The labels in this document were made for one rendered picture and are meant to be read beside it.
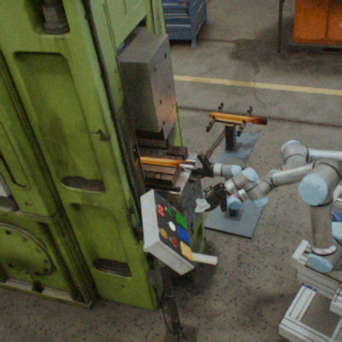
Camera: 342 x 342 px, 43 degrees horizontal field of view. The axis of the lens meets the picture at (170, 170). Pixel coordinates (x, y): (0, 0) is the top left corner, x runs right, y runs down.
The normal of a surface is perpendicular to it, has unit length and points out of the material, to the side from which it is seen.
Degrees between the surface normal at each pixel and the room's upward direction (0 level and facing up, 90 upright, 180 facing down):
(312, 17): 90
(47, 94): 89
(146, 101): 90
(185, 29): 90
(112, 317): 0
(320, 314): 0
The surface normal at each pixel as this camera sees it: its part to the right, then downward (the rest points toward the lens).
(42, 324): -0.12, -0.75
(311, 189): -0.70, 0.44
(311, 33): -0.36, 0.65
